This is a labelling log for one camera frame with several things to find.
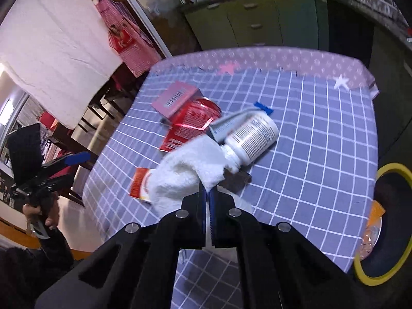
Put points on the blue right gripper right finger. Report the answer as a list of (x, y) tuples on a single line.
[(212, 195)]

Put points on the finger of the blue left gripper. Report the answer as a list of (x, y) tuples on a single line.
[(75, 158)]

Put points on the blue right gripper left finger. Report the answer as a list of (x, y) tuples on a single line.
[(202, 210)]

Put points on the white paper towel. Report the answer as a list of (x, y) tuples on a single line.
[(180, 172)]

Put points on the white plastic pill bottle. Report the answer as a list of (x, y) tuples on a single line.
[(244, 145)]

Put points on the red soda can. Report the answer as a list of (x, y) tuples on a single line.
[(190, 121)]

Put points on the yellow rimmed trash bin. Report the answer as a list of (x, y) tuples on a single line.
[(393, 245)]

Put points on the green kitchen cabinets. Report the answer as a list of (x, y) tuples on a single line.
[(257, 23)]

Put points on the red white paper carton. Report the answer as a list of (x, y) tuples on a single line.
[(139, 185)]

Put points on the toothpaste tube blue cap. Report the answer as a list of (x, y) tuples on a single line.
[(220, 128)]

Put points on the pink cardboard box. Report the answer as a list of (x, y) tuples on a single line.
[(174, 97)]

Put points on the blue checked tablecloth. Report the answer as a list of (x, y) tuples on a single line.
[(319, 176)]

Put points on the red checked hanging apron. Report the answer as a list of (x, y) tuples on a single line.
[(126, 38)]

